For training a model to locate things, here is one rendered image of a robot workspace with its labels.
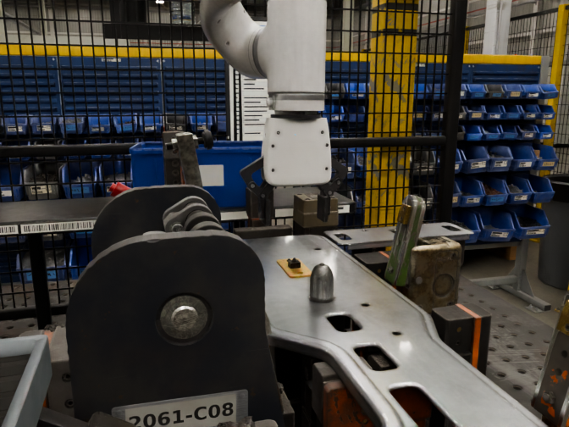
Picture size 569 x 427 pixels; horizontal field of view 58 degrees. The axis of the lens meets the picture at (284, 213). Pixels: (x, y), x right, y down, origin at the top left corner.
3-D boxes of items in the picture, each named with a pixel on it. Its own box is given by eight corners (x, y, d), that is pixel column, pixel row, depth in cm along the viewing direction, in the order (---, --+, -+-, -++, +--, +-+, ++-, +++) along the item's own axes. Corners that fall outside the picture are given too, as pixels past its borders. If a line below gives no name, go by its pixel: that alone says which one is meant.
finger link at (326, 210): (324, 180, 77) (323, 223, 79) (344, 179, 78) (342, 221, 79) (317, 176, 80) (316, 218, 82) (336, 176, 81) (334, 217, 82)
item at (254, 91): (312, 143, 134) (313, 19, 127) (227, 145, 128) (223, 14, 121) (309, 142, 136) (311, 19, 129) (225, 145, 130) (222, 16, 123)
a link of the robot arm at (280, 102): (272, 92, 70) (272, 115, 70) (333, 93, 72) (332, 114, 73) (258, 93, 77) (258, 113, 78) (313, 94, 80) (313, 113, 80)
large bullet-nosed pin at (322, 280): (336, 312, 68) (337, 265, 67) (314, 314, 67) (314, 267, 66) (328, 302, 71) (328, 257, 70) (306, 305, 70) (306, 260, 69)
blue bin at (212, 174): (274, 206, 112) (274, 146, 109) (132, 209, 108) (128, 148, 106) (267, 192, 128) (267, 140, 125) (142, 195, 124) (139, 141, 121)
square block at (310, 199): (336, 356, 114) (339, 197, 106) (301, 361, 112) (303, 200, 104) (323, 340, 121) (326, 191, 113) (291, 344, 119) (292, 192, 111)
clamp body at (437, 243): (464, 446, 85) (482, 246, 77) (400, 460, 82) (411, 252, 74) (433, 414, 93) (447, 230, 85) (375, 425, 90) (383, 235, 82)
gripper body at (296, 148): (268, 108, 70) (268, 188, 73) (337, 108, 73) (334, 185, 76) (256, 108, 77) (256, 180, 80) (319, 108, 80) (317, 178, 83)
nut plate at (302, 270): (314, 276, 77) (314, 268, 77) (290, 278, 76) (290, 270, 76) (297, 259, 85) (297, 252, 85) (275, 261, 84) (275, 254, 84)
